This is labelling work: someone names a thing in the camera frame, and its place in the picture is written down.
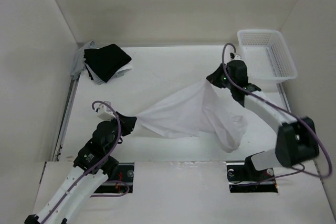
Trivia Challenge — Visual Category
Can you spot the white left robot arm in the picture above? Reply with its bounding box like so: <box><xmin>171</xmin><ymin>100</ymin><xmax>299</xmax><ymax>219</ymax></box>
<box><xmin>24</xmin><ymin>113</ymin><xmax>137</xmax><ymax>223</ymax></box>

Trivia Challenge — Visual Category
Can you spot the folded black tank top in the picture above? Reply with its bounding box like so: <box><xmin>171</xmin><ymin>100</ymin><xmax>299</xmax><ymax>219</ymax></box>
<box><xmin>83</xmin><ymin>44</ymin><xmax>132</xmax><ymax>83</ymax></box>

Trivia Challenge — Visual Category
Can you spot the folded white tank top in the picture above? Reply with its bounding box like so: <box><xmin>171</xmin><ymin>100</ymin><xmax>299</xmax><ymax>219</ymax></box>
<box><xmin>85</xmin><ymin>63</ymin><xmax>133</xmax><ymax>85</ymax></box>

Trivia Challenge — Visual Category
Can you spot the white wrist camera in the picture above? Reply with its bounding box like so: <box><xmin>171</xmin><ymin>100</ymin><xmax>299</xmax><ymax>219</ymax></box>
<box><xmin>230</xmin><ymin>52</ymin><xmax>242</xmax><ymax>61</ymax></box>
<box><xmin>95</xmin><ymin>104</ymin><xmax>115</xmax><ymax>121</ymax></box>

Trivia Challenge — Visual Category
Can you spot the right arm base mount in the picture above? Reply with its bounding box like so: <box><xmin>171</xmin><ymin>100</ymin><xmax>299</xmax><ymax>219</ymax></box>
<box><xmin>226</xmin><ymin>158</ymin><xmax>278</xmax><ymax>193</ymax></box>

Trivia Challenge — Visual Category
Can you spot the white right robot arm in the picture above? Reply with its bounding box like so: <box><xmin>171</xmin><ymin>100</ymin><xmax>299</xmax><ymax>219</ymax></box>
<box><xmin>206</xmin><ymin>60</ymin><xmax>319</xmax><ymax>180</ymax></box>

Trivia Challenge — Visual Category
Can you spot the white plastic basket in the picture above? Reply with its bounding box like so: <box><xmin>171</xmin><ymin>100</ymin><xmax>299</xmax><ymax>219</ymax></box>
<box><xmin>237</xmin><ymin>29</ymin><xmax>298</xmax><ymax>85</ymax></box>

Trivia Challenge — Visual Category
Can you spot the folded grey tank top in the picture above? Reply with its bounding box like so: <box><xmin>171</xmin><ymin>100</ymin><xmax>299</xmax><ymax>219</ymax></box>
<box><xmin>70</xmin><ymin>41</ymin><xmax>96</xmax><ymax>80</ymax></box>

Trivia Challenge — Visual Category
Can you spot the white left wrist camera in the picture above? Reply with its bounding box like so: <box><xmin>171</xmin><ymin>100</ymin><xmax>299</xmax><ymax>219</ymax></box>
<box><xmin>95</xmin><ymin>104</ymin><xmax>115</xmax><ymax>121</ymax></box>

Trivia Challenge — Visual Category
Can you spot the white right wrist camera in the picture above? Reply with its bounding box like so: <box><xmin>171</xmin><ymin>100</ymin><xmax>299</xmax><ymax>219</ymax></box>
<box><xmin>230</xmin><ymin>52</ymin><xmax>242</xmax><ymax>61</ymax></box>

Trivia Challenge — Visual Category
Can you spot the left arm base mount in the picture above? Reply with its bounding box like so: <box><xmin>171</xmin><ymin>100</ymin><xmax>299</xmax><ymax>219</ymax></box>
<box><xmin>94</xmin><ymin>163</ymin><xmax>135</xmax><ymax>195</ymax></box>

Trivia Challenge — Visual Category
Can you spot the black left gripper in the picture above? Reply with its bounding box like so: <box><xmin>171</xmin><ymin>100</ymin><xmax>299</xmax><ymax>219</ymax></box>
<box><xmin>105</xmin><ymin>111</ymin><xmax>137</xmax><ymax>153</ymax></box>

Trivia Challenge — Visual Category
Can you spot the white tank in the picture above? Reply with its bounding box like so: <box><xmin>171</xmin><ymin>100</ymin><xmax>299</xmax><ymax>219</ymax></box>
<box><xmin>137</xmin><ymin>80</ymin><xmax>247</xmax><ymax>153</ymax></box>
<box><xmin>85</xmin><ymin>63</ymin><xmax>133</xmax><ymax>85</ymax></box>

